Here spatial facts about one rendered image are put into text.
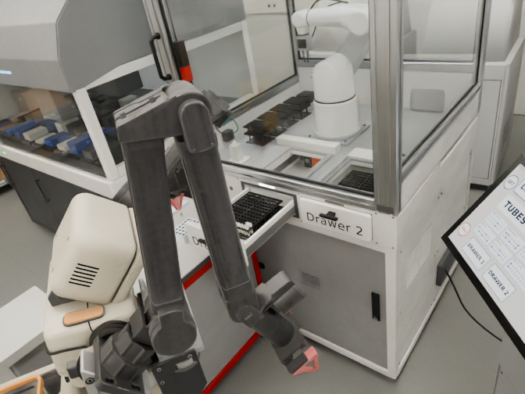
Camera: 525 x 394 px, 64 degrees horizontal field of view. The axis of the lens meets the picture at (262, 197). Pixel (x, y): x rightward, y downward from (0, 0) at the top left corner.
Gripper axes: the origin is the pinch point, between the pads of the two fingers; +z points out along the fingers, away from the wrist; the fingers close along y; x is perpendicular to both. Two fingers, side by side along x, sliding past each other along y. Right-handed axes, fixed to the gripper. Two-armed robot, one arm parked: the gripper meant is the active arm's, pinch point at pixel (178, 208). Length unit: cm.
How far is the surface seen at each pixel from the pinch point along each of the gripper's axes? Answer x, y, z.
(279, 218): -9.7, -40.6, 5.4
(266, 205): -13.5, -33.2, 2.7
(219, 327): 9, -11, 56
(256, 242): 4.8, -38.1, 6.9
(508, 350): 11, -119, 24
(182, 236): 2.7, 0.1, 12.4
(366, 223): -12, -74, 4
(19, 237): -39, 237, 85
